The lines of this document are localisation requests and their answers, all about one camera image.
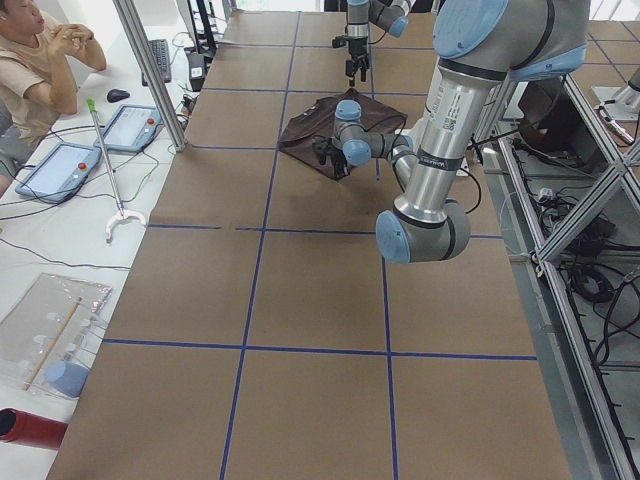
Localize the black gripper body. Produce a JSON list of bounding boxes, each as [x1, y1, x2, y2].
[[346, 36, 369, 68], [329, 150, 351, 180]]

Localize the brown t-shirt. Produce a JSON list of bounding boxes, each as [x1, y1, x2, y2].
[[278, 89, 413, 180]]

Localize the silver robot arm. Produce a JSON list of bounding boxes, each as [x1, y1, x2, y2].
[[331, 1, 590, 264], [332, 0, 415, 87]]

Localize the black keyboard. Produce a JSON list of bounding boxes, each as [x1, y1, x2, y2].
[[148, 39, 172, 83]]

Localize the upper teach pendant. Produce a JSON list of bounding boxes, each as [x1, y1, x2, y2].
[[102, 105, 162, 153]]

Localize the teach pendant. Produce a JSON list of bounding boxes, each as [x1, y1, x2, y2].
[[102, 105, 162, 153], [15, 142, 101, 204]]

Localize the green tipped reacher stick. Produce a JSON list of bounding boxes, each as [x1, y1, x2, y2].
[[86, 98, 147, 244]]

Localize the black computer mouse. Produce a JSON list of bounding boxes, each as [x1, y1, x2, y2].
[[106, 89, 130, 103]]

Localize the lower teach pendant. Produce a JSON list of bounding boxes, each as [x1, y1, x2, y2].
[[15, 142, 101, 204]]

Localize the seated person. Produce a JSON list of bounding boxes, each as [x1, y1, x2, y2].
[[1, 1, 107, 191]]

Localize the clear plastic bag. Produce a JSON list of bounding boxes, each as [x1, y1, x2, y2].
[[1, 273, 112, 399]]

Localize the red cylinder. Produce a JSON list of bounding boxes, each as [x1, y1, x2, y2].
[[1, 408, 68, 450]]

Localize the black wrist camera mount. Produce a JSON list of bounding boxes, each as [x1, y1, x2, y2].
[[312, 138, 334, 165], [331, 35, 349, 48]]

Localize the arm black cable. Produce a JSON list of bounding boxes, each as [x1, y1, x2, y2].
[[372, 114, 484, 216]]

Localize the aluminium frame post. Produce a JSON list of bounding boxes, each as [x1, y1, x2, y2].
[[113, 0, 187, 152]]

